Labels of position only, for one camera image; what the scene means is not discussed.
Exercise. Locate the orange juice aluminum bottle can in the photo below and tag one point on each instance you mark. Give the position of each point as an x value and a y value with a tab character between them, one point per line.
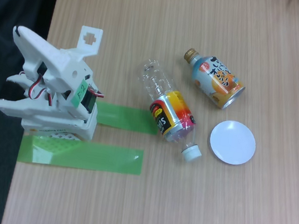
216	79

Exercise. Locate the small white round plate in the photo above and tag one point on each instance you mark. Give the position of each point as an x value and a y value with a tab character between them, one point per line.
232	142

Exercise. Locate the clear plastic bottle orange label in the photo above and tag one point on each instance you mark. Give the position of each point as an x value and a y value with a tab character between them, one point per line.
171	115

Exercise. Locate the long green tape strip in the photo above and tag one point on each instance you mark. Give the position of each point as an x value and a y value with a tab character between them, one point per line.
97	157

